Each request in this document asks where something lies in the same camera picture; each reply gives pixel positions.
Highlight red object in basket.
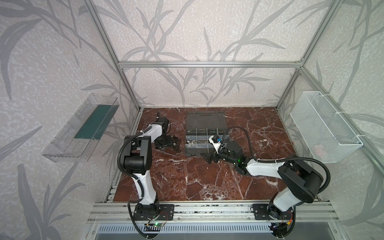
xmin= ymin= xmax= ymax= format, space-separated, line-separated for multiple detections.
xmin=314 ymin=145 xmax=328 ymax=158

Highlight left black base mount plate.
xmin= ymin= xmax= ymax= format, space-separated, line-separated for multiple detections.
xmin=133 ymin=204 xmax=175 ymax=221

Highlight aluminium cage frame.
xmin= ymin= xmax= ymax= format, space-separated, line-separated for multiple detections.
xmin=83 ymin=0 xmax=384 ymax=229

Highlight right black corrugated cable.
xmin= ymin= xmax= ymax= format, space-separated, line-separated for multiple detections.
xmin=221 ymin=125 xmax=331 ymax=194

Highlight clear plastic wall bin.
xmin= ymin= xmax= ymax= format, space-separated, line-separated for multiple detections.
xmin=42 ymin=94 xmax=120 ymax=163

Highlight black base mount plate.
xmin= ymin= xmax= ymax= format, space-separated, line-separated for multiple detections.
xmin=251 ymin=204 xmax=294 ymax=221
xmin=133 ymin=204 xmax=175 ymax=221

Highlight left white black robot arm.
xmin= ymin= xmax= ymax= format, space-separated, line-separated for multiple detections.
xmin=117 ymin=117 xmax=174 ymax=215

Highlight aluminium front rail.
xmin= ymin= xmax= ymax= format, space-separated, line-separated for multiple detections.
xmin=87 ymin=201 xmax=339 ymax=224

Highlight grey plastic compartment organizer box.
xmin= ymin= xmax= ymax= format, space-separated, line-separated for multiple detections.
xmin=185 ymin=112 xmax=228 ymax=157

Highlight white wire mesh basket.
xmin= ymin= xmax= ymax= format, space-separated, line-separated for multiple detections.
xmin=291 ymin=91 xmax=364 ymax=164

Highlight green electronics board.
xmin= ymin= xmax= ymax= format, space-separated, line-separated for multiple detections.
xmin=145 ymin=222 xmax=166 ymax=232

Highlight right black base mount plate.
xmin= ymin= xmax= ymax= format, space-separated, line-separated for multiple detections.
xmin=251 ymin=204 xmax=294 ymax=221

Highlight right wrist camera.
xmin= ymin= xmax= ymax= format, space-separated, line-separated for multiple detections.
xmin=209 ymin=135 xmax=225 ymax=154

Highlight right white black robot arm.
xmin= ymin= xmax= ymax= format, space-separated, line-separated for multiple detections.
xmin=201 ymin=139 xmax=331 ymax=219

